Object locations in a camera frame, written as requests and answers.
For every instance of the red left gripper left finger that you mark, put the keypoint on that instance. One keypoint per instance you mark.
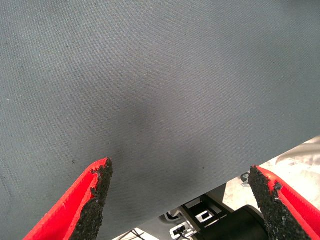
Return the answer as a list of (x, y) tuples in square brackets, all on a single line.
[(75, 207)]

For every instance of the dark grey table cloth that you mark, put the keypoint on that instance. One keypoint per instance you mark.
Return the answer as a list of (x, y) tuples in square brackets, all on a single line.
[(150, 75)]

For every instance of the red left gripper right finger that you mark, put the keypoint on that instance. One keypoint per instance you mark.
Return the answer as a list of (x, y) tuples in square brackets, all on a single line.
[(282, 215)]

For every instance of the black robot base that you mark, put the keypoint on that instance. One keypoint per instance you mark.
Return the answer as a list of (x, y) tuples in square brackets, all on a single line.
[(230, 225)]

